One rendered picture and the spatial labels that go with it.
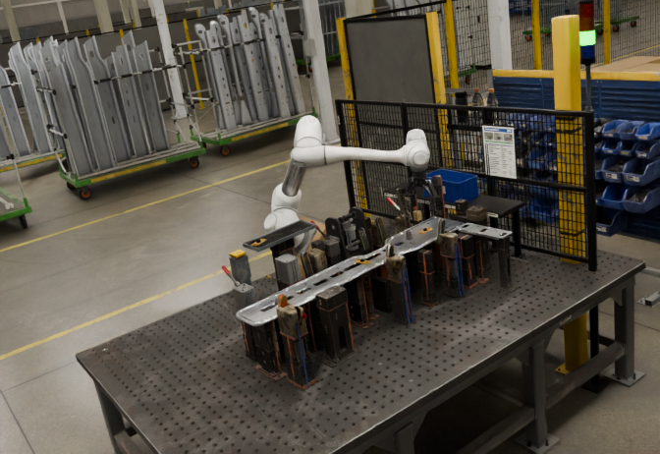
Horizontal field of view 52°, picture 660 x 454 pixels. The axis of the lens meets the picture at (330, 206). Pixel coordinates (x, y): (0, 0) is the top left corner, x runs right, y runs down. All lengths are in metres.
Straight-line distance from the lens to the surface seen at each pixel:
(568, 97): 3.65
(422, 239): 3.57
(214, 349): 3.48
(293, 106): 11.72
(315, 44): 10.25
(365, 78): 6.21
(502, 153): 3.91
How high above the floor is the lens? 2.32
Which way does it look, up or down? 18 degrees down
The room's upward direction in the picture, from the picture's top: 9 degrees counter-clockwise
